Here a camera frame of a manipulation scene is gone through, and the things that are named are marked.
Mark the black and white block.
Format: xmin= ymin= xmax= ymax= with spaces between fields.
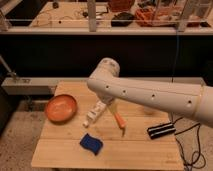
xmin=147 ymin=122 xmax=176 ymax=139

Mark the black cable on floor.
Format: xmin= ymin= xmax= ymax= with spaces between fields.
xmin=169 ymin=114 xmax=208 ymax=171

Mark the blue sponge cloth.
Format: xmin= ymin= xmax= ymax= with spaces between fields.
xmin=80 ymin=134 xmax=103 ymax=155

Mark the white metal rail beam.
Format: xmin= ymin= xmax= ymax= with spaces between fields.
xmin=1 ymin=77 xmax=205 ymax=95

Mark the orange toy carrot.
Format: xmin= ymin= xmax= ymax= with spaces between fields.
xmin=114 ymin=113 xmax=126 ymax=135

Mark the translucent yellowish gripper finger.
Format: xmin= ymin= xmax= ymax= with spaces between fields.
xmin=107 ymin=100 xmax=117 ymax=115

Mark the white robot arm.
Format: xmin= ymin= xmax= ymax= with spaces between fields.
xmin=87 ymin=58 xmax=213 ymax=128

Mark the orange crate on shelf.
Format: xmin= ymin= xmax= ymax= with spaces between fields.
xmin=135 ymin=8 xmax=181 ymax=27

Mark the orange ceramic bowl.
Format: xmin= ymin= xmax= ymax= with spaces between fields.
xmin=44 ymin=94 xmax=77 ymax=122

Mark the white tube with cap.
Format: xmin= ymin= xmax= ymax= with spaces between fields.
xmin=83 ymin=101 xmax=107 ymax=128

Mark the grey metal clamp stand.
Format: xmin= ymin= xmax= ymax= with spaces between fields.
xmin=0 ymin=54 xmax=32 ymax=84

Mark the black bowl on shelf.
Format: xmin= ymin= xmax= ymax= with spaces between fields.
xmin=111 ymin=12 xmax=134 ymax=27

